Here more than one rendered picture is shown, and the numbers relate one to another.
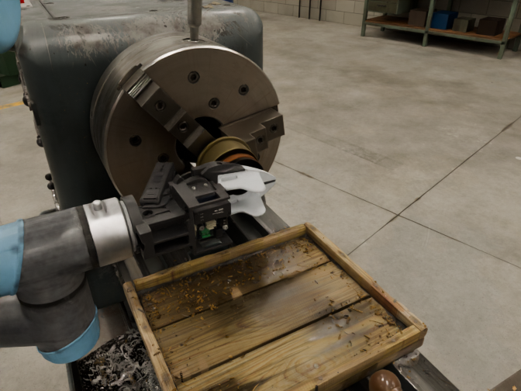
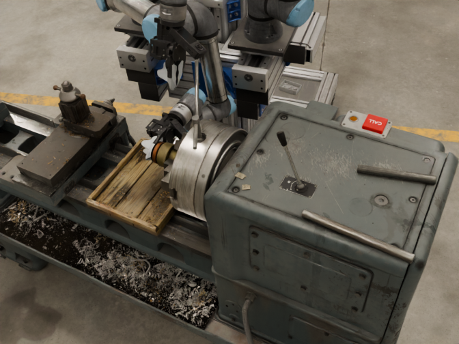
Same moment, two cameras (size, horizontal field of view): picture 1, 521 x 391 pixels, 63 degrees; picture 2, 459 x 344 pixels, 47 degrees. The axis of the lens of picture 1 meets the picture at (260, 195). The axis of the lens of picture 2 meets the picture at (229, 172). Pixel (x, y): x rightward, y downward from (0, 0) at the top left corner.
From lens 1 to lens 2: 2.01 m
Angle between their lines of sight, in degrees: 97
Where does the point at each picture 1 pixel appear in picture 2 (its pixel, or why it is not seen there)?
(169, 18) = (241, 150)
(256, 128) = (168, 168)
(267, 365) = (137, 168)
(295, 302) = (140, 192)
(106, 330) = not seen: hidden behind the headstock
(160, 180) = (178, 127)
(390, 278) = not seen: outside the picture
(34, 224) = (188, 95)
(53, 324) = not seen: hidden behind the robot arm
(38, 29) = (272, 105)
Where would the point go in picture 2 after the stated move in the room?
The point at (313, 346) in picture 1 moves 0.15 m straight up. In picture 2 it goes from (126, 181) to (117, 152)
